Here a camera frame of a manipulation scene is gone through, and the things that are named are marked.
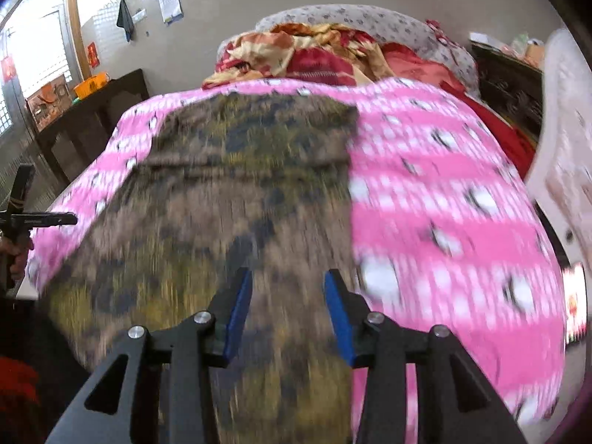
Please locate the red wall sticker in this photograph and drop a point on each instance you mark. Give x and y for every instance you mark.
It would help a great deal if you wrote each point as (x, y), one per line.
(92, 56)

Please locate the person's left hand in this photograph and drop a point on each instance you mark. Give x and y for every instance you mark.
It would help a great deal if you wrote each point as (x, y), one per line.
(16, 255)

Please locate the dark hanging towel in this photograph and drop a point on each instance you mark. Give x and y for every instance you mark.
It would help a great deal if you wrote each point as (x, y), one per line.
(124, 21)

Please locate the dark wooden side table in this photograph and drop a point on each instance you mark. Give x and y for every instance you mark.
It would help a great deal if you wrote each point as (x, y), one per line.
(104, 107)

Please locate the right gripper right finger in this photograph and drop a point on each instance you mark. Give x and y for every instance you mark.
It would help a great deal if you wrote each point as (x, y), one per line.
(456, 403)

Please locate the pink penguin blanket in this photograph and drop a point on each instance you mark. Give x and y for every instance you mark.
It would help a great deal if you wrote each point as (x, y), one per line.
(442, 228)

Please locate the clutter on nightstand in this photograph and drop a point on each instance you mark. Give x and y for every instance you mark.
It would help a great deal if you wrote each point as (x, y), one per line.
(528, 50)

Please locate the grey floral pillow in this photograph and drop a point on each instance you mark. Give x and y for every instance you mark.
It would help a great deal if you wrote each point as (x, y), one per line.
(426, 39)

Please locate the dark carved wooden nightstand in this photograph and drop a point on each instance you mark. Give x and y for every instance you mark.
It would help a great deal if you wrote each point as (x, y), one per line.
(512, 88)

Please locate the red and cream floral quilt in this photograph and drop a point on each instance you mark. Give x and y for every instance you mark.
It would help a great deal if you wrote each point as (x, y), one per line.
(332, 54)

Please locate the orange plastic basin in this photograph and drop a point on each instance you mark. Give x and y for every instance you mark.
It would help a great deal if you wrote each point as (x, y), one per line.
(91, 85)

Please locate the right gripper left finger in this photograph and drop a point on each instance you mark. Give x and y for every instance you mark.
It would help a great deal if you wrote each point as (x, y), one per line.
(120, 401)

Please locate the brown floral patterned cloth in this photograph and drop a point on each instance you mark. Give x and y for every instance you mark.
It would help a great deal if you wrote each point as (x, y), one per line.
(238, 180)

